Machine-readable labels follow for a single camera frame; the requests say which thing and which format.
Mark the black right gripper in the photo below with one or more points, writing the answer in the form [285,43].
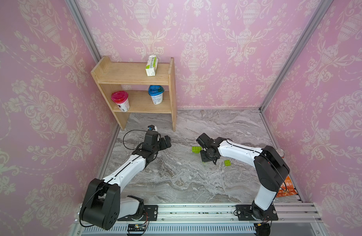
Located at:
[203,158]

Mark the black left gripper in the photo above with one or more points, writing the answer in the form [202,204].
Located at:
[164,145]

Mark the green lego brick base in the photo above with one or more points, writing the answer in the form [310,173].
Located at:
[196,149]

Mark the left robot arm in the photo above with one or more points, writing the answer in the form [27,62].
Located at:
[103,205]

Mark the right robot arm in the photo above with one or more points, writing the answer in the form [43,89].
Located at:
[270,167]

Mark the green lego brick loose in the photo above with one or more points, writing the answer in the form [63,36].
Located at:
[227,163]

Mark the blue lid cup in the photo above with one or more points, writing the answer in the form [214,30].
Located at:
[156,93]

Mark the pink lid cup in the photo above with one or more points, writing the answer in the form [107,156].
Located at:
[121,100]

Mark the wooden shelf unit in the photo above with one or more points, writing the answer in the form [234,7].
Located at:
[110,76]

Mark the red cola can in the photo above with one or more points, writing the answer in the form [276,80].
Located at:
[280,152]

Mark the white green carton box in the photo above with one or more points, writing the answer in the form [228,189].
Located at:
[151,66]

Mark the orange snack bag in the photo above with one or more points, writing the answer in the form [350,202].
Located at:
[287,189]

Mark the small circuit board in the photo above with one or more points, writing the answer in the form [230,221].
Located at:
[136,227]

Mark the aluminium corner profile left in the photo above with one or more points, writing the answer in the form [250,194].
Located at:
[83,28]

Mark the aluminium corner profile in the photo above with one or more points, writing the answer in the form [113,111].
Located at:
[307,33]
[83,28]

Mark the aluminium corner profile right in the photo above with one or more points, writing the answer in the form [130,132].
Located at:
[307,33]

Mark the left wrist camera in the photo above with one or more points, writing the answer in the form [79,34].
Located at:
[152,127]

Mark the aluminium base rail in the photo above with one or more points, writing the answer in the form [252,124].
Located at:
[214,219]

